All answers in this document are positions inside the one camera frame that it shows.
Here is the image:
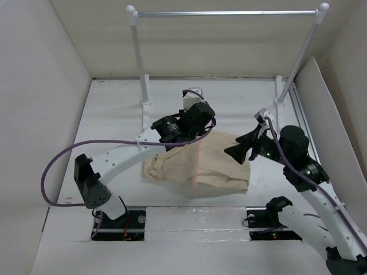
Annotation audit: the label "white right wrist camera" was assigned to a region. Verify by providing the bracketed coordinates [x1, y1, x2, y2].
[254, 108, 275, 124]

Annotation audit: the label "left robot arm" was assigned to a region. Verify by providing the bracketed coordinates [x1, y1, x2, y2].
[73, 102, 216, 227]

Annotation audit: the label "white clothes rack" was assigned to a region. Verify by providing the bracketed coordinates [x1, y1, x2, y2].
[125, 2, 330, 131]

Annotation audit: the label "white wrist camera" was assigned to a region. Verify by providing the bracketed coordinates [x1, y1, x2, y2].
[254, 108, 275, 124]
[183, 87, 203, 111]

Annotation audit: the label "beige trousers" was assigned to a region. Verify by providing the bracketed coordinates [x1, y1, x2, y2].
[142, 130, 251, 197]

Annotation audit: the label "aluminium rail right side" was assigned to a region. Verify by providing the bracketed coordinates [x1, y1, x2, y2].
[288, 82, 320, 162]

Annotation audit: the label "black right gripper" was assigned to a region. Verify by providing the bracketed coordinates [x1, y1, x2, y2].
[223, 123, 291, 164]

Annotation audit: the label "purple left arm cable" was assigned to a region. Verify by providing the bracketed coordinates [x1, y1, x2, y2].
[41, 89, 216, 240]

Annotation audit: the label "pink plastic hanger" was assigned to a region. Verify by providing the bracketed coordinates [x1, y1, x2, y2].
[192, 142, 201, 192]

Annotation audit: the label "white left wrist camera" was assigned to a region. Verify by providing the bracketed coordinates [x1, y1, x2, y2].
[183, 87, 203, 111]

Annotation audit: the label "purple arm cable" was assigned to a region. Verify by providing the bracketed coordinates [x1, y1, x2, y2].
[262, 116, 367, 247]
[41, 89, 216, 240]

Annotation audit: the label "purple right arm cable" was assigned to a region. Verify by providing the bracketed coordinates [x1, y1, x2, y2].
[262, 116, 367, 247]

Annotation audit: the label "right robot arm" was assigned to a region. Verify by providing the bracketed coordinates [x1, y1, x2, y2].
[224, 123, 366, 274]

